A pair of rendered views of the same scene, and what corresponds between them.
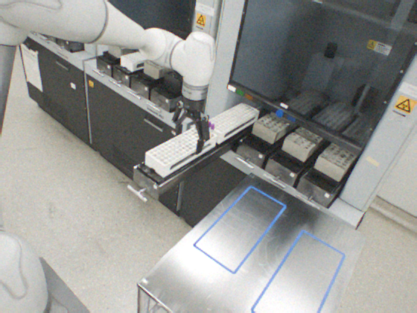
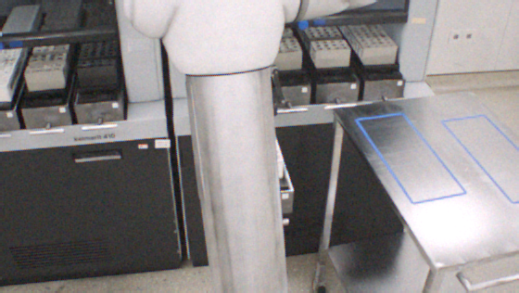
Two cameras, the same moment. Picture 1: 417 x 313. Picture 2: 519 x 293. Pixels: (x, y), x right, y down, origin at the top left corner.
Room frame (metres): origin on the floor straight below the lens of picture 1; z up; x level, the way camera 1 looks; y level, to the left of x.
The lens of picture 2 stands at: (0.19, 0.86, 1.64)
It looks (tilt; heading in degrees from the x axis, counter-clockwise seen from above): 36 degrees down; 316
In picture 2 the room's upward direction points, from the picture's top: 1 degrees clockwise
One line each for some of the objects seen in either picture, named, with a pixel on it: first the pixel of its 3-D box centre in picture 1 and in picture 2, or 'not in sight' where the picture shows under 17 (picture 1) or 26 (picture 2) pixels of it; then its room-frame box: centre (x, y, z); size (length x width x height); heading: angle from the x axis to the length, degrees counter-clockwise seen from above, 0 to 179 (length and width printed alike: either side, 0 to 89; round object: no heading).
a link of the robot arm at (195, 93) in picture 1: (195, 88); not in sight; (1.04, 0.09, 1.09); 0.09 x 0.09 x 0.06
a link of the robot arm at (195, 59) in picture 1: (196, 57); not in sight; (1.05, 0.10, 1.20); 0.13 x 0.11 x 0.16; 62
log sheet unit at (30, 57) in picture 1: (30, 66); not in sight; (2.20, 1.42, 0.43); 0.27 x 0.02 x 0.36; 57
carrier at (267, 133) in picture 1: (264, 132); (283, 60); (1.23, -0.22, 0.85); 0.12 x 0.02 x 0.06; 57
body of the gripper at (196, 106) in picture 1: (193, 106); not in sight; (1.04, 0.09, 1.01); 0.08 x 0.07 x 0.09; 57
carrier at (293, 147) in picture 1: (295, 149); (331, 57); (1.14, -0.35, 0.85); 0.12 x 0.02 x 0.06; 56
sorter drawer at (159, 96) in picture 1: (201, 83); (106, 58); (1.73, 0.11, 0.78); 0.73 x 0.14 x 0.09; 147
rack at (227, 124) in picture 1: (231, 122); not in sight; (1.28, -0.07, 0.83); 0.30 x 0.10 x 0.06; 147
